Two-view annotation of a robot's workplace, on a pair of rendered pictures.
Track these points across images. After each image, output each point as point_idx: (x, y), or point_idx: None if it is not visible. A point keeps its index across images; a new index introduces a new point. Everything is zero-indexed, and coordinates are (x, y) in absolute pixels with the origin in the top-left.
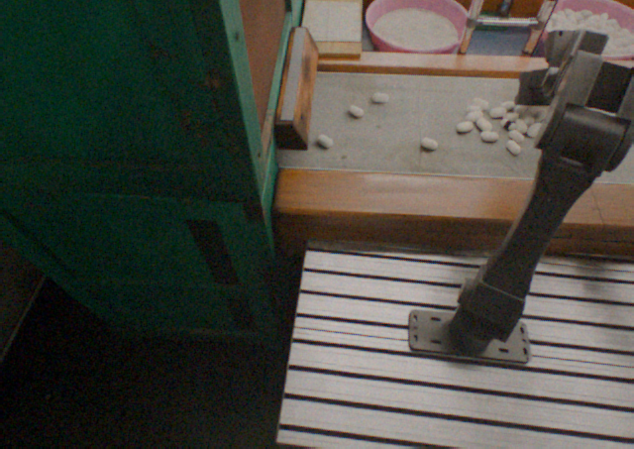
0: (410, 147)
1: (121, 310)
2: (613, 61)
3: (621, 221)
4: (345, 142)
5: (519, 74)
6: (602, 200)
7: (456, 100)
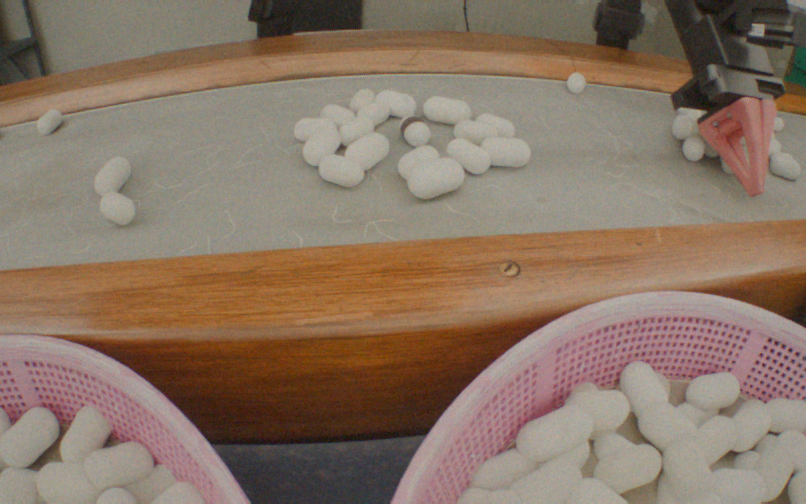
0: (784, 130)
1: None
2: (613, 283)
3: (523, 37)
4: None
5: (783, 94)
6: (550, 47)
7: None
